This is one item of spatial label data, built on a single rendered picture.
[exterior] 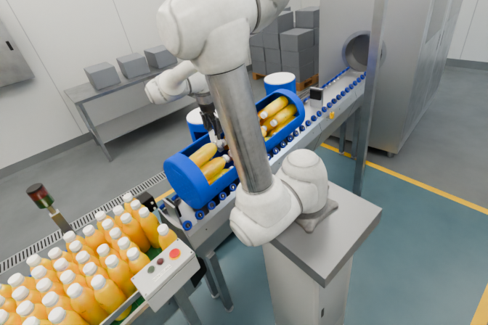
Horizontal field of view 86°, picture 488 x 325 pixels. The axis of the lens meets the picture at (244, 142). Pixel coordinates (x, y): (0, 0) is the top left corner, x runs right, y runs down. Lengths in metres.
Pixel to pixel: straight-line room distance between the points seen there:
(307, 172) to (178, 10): 0.60
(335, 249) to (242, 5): 0.81
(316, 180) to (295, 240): 0.25
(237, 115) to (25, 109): 4.04
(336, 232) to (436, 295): 1.33
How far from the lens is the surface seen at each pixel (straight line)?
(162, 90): 1.06
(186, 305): 1.24
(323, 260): 1.00
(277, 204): 0.81
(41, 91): 4.48
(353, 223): 1.08
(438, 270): 2.41
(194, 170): 1.18
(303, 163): 0.89
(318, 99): 2.07
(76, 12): 4.45
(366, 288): 2.19
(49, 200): 1.46
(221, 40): 0.57
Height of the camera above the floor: 1.90
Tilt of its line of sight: 33 degrees down
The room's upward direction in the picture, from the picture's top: 10 degrees counter-clockwise
